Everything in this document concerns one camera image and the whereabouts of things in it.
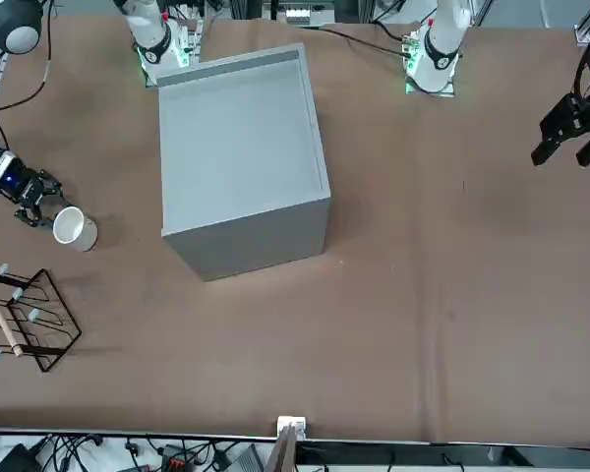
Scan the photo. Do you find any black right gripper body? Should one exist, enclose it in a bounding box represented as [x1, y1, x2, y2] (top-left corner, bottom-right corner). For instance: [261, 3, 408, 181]
[0, 165, 48, 207]

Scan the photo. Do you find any white cup with black handle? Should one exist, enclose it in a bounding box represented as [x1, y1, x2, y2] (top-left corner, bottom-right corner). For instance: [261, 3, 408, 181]
[51, 206, 100, 254]

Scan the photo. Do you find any gray drawer cabinet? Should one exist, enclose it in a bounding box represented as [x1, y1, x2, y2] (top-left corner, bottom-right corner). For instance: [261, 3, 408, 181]
[155, 42, 332, 283]

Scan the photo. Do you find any large black box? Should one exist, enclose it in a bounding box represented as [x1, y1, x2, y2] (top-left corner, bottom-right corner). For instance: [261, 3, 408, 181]
[0, 442, 41, 472]

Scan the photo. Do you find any red black power strip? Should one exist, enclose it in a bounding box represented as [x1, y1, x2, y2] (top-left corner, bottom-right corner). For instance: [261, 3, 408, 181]
[159, 444, 199, 472]

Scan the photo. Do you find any black ribbed power adapter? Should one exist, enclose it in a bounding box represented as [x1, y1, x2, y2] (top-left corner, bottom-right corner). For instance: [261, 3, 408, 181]
[229, 443, 266, 472]

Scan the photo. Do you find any black wire cup holder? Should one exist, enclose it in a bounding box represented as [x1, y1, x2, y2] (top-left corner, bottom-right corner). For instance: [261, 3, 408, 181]
[0, 264, 84, 374]

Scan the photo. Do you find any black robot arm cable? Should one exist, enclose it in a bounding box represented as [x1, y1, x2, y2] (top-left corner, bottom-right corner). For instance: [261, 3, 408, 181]
[0, 0, 55, 151]

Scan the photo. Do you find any black cable on table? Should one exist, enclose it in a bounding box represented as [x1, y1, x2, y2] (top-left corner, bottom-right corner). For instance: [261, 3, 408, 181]
[294, 24, 410, 56]

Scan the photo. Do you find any table edge rail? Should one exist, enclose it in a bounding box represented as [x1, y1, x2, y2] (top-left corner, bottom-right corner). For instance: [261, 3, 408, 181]
[0, 428, 590, 452]

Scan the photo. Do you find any aluminium camera post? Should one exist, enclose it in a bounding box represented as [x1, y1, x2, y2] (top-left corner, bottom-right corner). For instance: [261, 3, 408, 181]
[264, 415, 309, 472]

